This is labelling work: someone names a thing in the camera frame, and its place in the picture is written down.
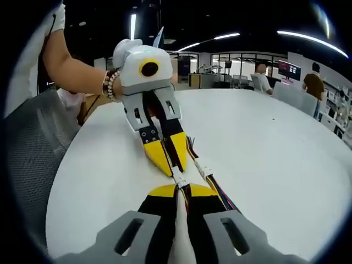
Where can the wall monitor screen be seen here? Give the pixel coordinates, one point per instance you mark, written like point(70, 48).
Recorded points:
point(289, 70)

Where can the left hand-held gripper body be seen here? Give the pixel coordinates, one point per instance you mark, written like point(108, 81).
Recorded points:
point(132, 77)

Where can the narrow ceiling light strip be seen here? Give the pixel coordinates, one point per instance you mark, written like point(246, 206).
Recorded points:
point(133, 27)

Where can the wooden cabinet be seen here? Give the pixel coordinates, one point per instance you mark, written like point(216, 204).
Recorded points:
point(193, 80)

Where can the long ceiling light strip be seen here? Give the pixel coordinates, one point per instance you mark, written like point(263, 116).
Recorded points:
point(310, 41)

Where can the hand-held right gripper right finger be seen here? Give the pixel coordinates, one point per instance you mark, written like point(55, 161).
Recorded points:
point(209, 228)

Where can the person's right hand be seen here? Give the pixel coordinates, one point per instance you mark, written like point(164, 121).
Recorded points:
point(181, 242)

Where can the grey mesh chair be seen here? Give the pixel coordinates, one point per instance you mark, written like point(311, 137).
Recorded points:
point(30, 159)

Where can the short ceiling light strip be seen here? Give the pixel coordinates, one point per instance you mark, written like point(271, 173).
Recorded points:
point(209, 41)

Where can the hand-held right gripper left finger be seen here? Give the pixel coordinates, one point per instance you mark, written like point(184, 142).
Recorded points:
point(154, 220)

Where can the white office chair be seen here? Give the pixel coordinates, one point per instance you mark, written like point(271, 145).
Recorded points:
point(294, 97)
point(255, 82)

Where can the person's left hand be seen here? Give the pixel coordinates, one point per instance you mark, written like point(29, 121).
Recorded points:
point(123, 52)

